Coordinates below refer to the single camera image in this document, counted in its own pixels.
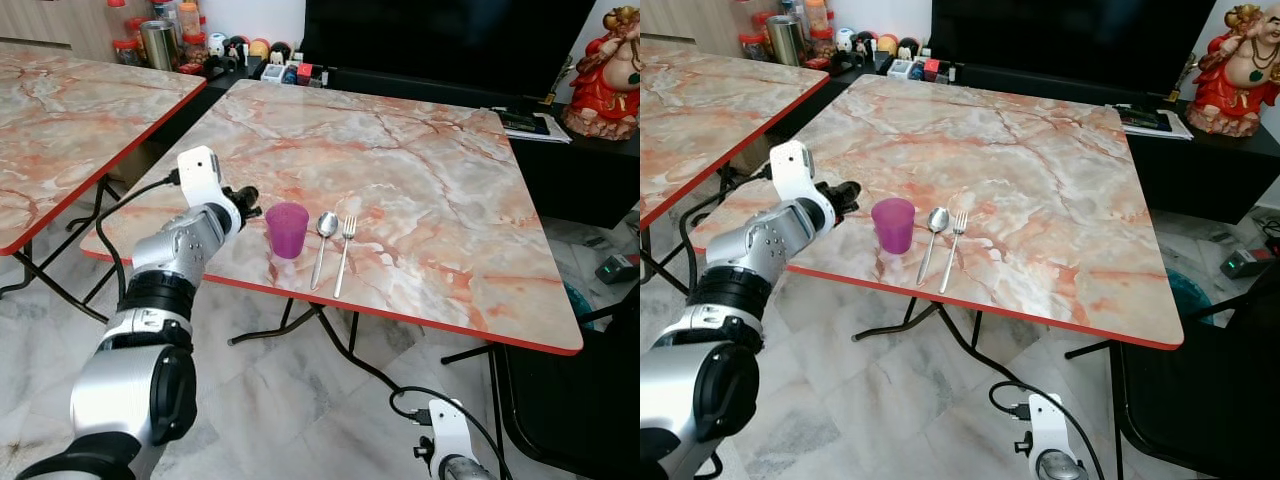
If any silver metal fork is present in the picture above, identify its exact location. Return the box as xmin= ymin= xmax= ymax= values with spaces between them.
xmin=333 ymin=215 xmax=358 ymax=299
xmin=938 ymin=211 xmax=969 ymax=295

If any teal round container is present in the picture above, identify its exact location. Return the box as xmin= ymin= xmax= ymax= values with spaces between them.
xmin=562 ymin=282 xmax=597 ymax=332
xmin=1164 ymin=267 xmax=1215 ymax=327

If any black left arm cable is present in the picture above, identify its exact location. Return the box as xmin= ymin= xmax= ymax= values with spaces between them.
xmin=95 ymin=170 xmax=183 ymax=301
xmin=678 ymin=163 xmax=776 ymax=293

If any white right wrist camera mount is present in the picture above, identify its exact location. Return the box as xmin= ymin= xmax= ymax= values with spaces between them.
xmin=1015 ymin=392 xmax=1087 ymax=480
xmin=415 ymin=398 xmax=477 ymax=480

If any silver metal spoon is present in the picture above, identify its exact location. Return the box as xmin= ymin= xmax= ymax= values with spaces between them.
xmin=916 ymin=207 xmax=951 ymax=287
xmin=310 ymin=211 xmax=341 ymax=292

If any red laughing buddha statue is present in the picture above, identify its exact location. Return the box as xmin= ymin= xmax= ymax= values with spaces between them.
xmin=563 ymin=5 xmax=641 ymax=141
xmin=1187 ymin=3 xmax=1280 ymax=139

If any steel canister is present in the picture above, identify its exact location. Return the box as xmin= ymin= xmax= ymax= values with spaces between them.
xmin=140 ymin=20 xmax=181 ymax=72
xmin=767 ymin=15 xmax=807 ymax=67

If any purple plastic cup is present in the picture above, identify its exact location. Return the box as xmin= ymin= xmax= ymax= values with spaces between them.
xmin=265 ymin=202 xmax=310 ymax=261
xmin=871 ymin=197 xmax=917 ymax=255

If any black power strip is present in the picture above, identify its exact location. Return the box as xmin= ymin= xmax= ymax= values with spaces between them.
xmin=596 ymin=254 xmax=640 ymax=285
xmin=1219 ymin=246 xmax=1277 ymax=280

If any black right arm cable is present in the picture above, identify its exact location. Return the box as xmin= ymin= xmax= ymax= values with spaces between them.
xmin=990 ymin=380 xmax=1107 ymax=480
xmin=390 ymin=385 xmax=513 ymax=480

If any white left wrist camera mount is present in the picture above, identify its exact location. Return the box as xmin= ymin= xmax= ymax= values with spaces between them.
xmin=768 ymin=140 xmax=837 ymax=227
xmin=177 ymin=146 xmax=242 ymax=217

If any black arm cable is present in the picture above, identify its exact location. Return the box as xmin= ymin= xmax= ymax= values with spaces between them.
xmin=95 ymin=170 xmax=183 ymax=301
xmin=390 ymin=385 xmax=513 ymax=480
xmin=990 ymin=380 xmax=1107 ymax=480
xmin=678 ymin=163 xmax=776 ymax=293

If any marble folding table red edge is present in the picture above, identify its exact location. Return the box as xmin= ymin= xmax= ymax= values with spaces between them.
xmin=0 ymin=42 xmax=208 ymax=323
xmin=640 ymin=38 xmax=831 ymax=296
xmin=80 ymin=78 xmax=585 ymax=401
xmin=690 ymin=73 xmax=1185 ymax=401

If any stack of papers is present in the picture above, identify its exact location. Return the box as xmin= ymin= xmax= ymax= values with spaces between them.
xmin=489 ymin=107 xmax=574 ymax=144
xmin=1114 ymin=102 xmax=1195 ymax=141

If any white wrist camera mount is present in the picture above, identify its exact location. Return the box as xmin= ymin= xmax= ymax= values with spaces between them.
xmin=768 ymin=140 xmax=837 ymax=227
xmin=177 ymin=146 xmax=242 ymax=217
xmin=1015 ymin=392 xmax=1087 ymax=480
xmin=415 ymin=398 xmax=477 ymax=480

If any black chair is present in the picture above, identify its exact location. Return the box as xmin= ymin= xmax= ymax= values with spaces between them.
xmin=493 ymin=288 xmax=641 ymax=480
xmin=1108 ymin=262 xmax=1280 ymax=480

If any wooden cabinet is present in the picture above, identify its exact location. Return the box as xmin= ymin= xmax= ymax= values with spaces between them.
xmin=0 ymin=0 xmax=117 ymax=63
xmin=640 ymin=0 xmax=743 ymax=47

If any black television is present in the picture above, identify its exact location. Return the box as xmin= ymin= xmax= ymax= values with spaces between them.
xmin=928 ymin=0 xmax=1219 ymax=96
xmin=300 ymin=0 xmax=598 ymax=99

